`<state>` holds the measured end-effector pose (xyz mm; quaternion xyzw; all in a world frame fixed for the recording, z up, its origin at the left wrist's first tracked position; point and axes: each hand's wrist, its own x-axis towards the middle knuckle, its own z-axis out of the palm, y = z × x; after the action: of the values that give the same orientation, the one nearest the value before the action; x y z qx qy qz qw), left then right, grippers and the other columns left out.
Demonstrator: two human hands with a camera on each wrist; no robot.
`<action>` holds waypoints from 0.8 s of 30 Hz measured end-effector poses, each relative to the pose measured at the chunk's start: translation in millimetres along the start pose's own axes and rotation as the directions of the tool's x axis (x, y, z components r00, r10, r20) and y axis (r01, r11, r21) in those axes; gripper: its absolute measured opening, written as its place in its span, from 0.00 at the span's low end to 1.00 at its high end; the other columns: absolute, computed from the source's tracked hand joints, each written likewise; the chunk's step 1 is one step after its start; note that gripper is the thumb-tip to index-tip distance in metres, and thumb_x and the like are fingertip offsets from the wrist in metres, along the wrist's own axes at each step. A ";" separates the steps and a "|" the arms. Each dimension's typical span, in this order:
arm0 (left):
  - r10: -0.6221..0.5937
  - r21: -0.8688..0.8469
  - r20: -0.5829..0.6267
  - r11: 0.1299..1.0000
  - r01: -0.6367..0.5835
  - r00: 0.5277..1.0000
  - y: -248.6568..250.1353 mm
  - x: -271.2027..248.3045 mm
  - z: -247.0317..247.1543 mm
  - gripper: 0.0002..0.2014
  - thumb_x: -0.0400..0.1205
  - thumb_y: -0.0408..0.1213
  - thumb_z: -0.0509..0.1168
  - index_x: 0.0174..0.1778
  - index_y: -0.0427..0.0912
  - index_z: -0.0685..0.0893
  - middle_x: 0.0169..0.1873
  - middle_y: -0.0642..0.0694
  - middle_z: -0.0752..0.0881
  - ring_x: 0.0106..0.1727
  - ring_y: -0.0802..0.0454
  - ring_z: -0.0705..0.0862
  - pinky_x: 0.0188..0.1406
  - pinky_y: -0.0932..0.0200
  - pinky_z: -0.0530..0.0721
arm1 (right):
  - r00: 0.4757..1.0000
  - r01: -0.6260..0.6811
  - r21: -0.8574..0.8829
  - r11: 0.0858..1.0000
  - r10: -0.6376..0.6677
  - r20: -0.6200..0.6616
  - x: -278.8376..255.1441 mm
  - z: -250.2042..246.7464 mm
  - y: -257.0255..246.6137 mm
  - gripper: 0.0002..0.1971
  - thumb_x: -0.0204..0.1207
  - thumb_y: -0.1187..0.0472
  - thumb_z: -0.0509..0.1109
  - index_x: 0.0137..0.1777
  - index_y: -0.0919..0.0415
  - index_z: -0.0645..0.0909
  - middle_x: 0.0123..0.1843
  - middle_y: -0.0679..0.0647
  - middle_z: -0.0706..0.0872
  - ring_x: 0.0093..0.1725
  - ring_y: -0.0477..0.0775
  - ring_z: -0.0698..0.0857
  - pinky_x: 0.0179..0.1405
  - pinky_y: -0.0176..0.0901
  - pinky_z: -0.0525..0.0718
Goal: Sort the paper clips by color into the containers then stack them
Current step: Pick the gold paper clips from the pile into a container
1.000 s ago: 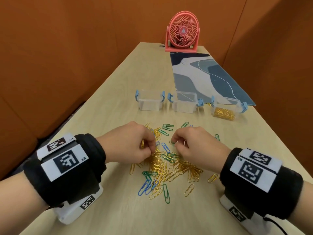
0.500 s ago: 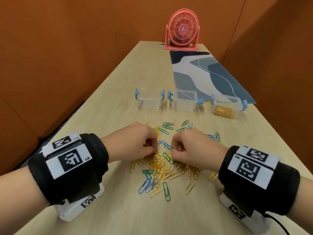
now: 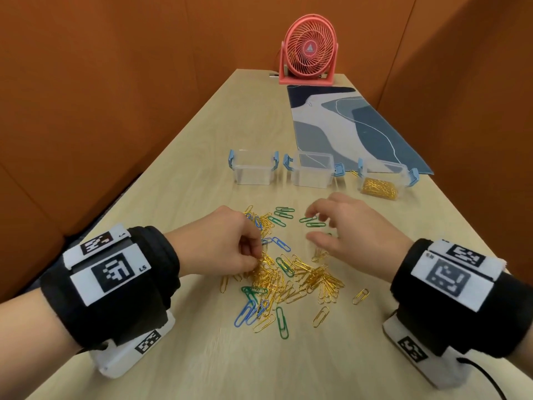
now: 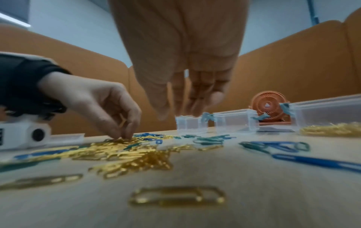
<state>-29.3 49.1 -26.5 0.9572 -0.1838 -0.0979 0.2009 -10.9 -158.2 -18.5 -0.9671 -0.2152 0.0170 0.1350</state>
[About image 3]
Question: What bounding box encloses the person's right hand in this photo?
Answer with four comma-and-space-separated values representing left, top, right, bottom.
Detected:
304, 192, 414, 283

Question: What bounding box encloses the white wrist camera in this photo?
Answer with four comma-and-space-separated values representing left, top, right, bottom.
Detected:
382, 310, 471, 390
89, 310, 177, 379

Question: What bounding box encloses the black left wristband with tags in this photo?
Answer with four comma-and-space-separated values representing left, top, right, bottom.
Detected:
39, 223, 181, 351

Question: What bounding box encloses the pile of mixed paper clips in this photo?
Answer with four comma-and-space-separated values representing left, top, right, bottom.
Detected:
219, 205, 370, 341

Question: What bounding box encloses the black right wristband with tags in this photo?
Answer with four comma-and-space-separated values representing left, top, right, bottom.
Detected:
390, 238, 533, 359

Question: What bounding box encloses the heap of gold paper clips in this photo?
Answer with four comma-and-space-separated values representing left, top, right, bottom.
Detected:
361, 177, 399, 201

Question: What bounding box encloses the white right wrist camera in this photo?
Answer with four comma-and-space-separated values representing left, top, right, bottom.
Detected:
382, 310, 471, 390

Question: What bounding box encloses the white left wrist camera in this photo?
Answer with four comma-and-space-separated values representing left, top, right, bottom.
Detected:
89, 310, 177, 379

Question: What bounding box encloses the clear box with blue latches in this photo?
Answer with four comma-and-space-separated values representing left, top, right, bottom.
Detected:
283, 152, 345, 189
357, 158, 420, 201
227, 149, 280, 186

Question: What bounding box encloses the black wristband with tags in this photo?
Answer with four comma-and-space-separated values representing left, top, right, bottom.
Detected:
39, 223, 181, 351
390, 238, 533, 359

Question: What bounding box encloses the person's right forearm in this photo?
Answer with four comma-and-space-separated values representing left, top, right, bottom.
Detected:
510, 328, 533, 371

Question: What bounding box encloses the black right camera cable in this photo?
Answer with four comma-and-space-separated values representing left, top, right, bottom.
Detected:
456, 357, 507, 400

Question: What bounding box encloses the blue patterned desk mat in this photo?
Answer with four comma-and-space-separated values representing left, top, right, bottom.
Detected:
286, 84, 435, 176

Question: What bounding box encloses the person's left hand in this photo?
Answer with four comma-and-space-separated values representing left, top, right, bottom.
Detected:
164, 205, 264, 276

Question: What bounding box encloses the pink desk fan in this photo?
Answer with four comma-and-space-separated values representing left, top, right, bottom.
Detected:
279, 14, 339, 86

